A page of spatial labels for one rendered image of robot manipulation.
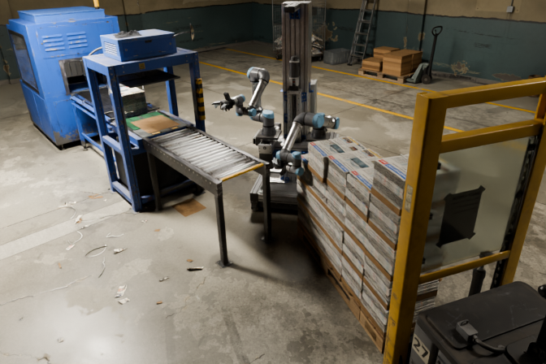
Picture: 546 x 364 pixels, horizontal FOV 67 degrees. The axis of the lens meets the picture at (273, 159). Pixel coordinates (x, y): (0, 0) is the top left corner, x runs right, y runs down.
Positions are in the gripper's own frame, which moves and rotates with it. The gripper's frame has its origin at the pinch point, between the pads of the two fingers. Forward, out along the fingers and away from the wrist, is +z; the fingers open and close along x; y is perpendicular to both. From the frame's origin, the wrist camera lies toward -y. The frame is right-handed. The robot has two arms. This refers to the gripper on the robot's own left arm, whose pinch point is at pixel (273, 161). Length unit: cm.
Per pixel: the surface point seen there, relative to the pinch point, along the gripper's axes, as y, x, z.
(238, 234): -77, 27, 23
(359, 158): 29, -8, -87
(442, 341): 0, 70, -199
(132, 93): 29, 39, 201
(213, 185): -1, 64, -1
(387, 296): -30, 35, -148
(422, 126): 95, 66, -173
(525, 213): 39, 2, -199
